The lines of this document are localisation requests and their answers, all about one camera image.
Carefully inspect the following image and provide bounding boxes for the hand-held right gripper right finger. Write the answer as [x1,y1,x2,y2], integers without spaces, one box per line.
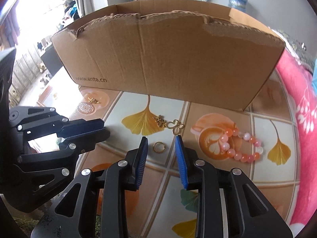
[175,135,294,238]

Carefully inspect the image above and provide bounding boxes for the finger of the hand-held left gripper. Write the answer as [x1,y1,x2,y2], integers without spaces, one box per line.
[5,128,111,214]
[9,105,105,139]

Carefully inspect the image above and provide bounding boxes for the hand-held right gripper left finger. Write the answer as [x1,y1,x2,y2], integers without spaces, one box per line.
[30,136,149,238]

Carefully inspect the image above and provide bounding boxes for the gold butterfly charm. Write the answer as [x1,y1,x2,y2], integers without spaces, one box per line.
[166,120,185,135]

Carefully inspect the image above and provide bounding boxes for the pink orange bead bracelet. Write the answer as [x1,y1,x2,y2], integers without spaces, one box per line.
[222,127,264,163]

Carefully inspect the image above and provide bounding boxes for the brown cardboard box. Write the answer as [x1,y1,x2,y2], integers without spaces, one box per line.
[51,0,286,112]

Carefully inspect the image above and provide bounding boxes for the dark cabinet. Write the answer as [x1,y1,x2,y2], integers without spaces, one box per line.
[40,47,64,80]

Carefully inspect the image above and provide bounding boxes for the leaf print tablecloth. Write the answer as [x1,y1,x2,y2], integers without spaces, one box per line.
[18,64,301,238]

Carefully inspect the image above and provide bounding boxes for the hanging clothes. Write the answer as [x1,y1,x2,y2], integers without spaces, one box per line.
[59,0,83,31]

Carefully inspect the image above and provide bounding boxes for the pink floral blanket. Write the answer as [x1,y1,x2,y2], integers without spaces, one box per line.
[275,47,317,228]

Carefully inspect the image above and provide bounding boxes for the grey patterned blanket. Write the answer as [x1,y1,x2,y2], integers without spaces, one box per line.
[277,28,317,77]

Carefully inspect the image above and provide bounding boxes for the blue water jug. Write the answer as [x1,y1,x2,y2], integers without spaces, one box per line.
[228,0,248,12]

